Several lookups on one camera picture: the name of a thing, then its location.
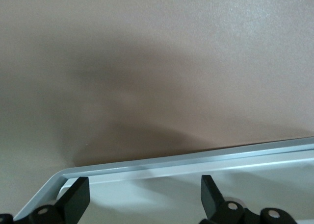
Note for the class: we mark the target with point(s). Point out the white cabinet drawer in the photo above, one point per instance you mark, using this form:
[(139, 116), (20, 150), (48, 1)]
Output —
[(152, 194)]

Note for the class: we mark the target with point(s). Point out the black left camera mount bracket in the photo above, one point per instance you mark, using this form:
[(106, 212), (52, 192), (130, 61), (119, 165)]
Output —
[(34, 217)]

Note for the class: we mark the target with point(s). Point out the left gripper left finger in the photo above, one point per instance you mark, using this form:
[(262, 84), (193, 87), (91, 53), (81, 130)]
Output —
[(76, 202)]

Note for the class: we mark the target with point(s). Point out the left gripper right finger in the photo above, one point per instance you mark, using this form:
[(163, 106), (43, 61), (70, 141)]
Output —
[(210, 197)]

